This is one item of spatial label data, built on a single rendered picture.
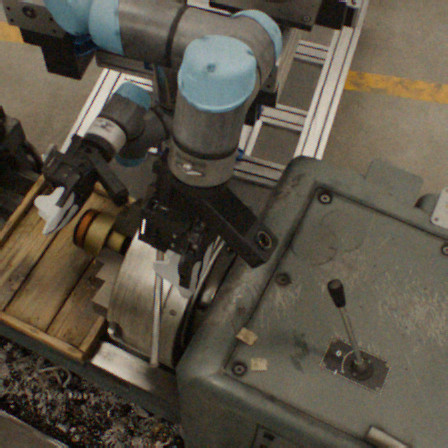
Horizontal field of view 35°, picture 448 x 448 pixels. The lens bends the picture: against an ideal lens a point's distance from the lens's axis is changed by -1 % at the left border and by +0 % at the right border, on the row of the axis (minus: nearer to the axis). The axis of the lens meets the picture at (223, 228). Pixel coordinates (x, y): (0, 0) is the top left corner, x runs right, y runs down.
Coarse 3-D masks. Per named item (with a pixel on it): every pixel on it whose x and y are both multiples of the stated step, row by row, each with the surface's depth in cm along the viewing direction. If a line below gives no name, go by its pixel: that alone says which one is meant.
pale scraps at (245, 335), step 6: (240, 312) 105; (246, 330) 103; (240, 336) 103; (246, 336) 103; (252, 336) 103; (246, 342) 102; (252, 342) 102; (252, 360) 101; (258, 360) 101; (264, 360) 101; (252, 366) 101; (258, 366) 101; (264, 366) 101
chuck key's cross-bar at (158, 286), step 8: (160, 256) 103; (160, 280) 101; (160, 288) 100; (160, 296) 99; (160, 304) 99; (160, 312) 98; (152, 320) 97; (160, 320) 97; (152, 328) 96; (160, 328) 97; (152, 336) 96; (152, 344) 95; (152, 352) 94; (152, 360) 93
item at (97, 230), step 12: (84, 216) 128; (96, 216) 129; (108, 216) 128; (84, 228) 127; (96, 228) 126; (108, 228) 126; (72, 240) 129; (84, 240) 128; (96, 240) 126; (108, 240) 127; (120, 240) 127; (96, 252) 127; (120, 252) 131
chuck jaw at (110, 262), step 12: (108, 252) 126; (96, 264) 126; (108, 264) 124; (120, 264) 125; (96, 276) 123; (108, 276) 123; (108, 288) 122; (96, 300) 120; (108, 300) 120; (96, 312) 122
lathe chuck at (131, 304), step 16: (144, 224) 114; (128, 256) 113; (144, 256) 112; (128, 272) 113; (144, 272) 112; (128, 288) 113; (144, 288) 112; (112, 304) 115; (128, 304) 114; (144, 304) 113; (112, 320) 117; (128, 320) 115; (144, 320) 114; (112, 336) 122; (128, 336) 118; (144, 336) 116; (144, 352) 121
